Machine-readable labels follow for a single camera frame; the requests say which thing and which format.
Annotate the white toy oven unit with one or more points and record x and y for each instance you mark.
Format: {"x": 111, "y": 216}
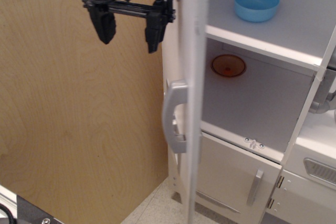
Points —
{"x": 301, "y": 197}

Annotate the brass upper cabinet hinge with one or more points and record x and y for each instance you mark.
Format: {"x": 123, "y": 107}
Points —
{"x": 279, "y": 182}

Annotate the brass lower cabinet hinge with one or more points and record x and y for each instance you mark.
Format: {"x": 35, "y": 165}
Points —
{"x": 270, "y": 203}

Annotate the white door latch catch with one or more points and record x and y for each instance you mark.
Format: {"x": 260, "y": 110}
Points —
{"x": 253, "y": 144}

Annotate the brass cabinet hinge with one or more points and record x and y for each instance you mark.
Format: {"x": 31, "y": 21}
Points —
{"x": 279, "y": 182}
{"x": 270, "y": 203}

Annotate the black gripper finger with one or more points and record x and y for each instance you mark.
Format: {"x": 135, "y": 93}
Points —
{"x": 155, "y": 29}
{"x": 103, "y": 21}

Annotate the orange translucent bowl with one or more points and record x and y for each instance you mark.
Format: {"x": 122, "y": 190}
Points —
{"x": 228, "y": 65}

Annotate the plywood board panel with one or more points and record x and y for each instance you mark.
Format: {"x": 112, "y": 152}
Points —
{"x": 81, "y": 133}

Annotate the white lower freezer door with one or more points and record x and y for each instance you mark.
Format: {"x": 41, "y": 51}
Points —
{"x": 219, "y": 176}

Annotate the grey lower door handle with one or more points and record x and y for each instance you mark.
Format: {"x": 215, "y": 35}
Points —
{"x": 254, "y": 187}

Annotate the white toy fridge cabinet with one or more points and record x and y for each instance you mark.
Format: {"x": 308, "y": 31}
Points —
{"x": 286, "y": 59}

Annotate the blue plastic bowl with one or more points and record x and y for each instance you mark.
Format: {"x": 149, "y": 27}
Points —
{"x": 256, "y": 11}

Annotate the white fridge door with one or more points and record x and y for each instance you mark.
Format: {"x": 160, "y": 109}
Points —
{"x": 185, "y": 57}

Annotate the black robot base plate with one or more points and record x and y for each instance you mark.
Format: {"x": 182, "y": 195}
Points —
{"x": 15, "y": 209}

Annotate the grey plastic faucet pipe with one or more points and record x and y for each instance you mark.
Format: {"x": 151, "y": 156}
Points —
{"x": 324, "y": 100}

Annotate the grey vent panel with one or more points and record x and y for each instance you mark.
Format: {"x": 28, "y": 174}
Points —
{"x": 320, "y": 170}

